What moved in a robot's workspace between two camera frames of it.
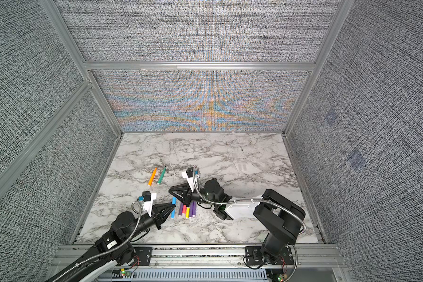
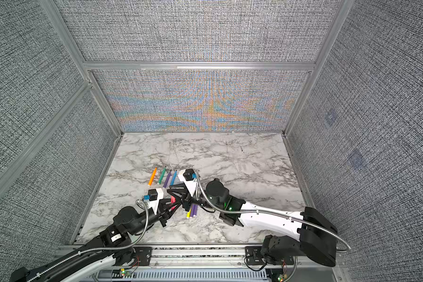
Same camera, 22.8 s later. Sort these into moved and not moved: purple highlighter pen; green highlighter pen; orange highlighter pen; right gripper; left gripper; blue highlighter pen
Moved: purple highlighter pen; blue highlighter pen
Not moved: green highlighter pen; right gripper; orange highlighter pen; left gripper
